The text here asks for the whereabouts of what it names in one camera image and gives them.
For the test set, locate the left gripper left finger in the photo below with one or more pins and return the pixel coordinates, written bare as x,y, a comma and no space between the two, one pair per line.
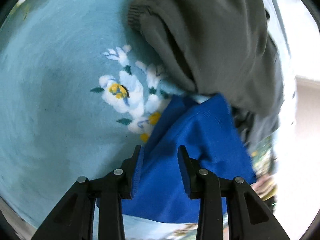
73,216

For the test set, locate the blue sweatshirt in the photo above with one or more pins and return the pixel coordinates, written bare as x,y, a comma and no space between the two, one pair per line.
190,159

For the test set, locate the teal floral bed blanket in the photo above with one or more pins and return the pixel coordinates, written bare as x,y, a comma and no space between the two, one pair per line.
81,88

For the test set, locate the dark grey pants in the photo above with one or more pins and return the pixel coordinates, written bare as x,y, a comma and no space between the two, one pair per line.
218,46

